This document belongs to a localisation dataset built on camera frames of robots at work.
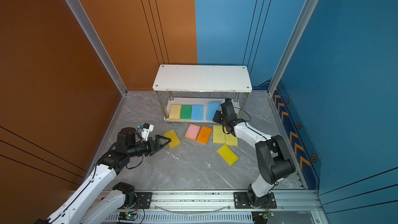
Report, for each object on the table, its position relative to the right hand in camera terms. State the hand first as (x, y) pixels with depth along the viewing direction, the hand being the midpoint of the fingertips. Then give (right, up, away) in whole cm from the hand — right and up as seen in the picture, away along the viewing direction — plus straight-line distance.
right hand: (214, 114), depth 93 cm
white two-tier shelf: (-14, +15, +27) cm, 34 cm away
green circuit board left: (-43, -46, -22) cm, 66 cm away
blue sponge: (-11, +1, +6) cm, 13 cm away
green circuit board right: (+20, -46, -23) cm, 55 cm away
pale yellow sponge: (-25, +1, +5) cm, 25 cm away
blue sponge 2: (-1, +4, +3) cm, 5 cm away
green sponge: (-18, +1, +6) cm, 19 cm away
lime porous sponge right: (+10, -16, +1) cm, 19 cm away
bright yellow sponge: (+7, -23, -6) cm, 24 cm away
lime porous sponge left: (+3, -13, +2) cm, 14 cm away
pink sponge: (-14, -12, +3) cm, 19 cm away
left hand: (-24, -13, -18) cm, 33 cm away
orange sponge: (-6, -13, +2) cm, 14 cm away
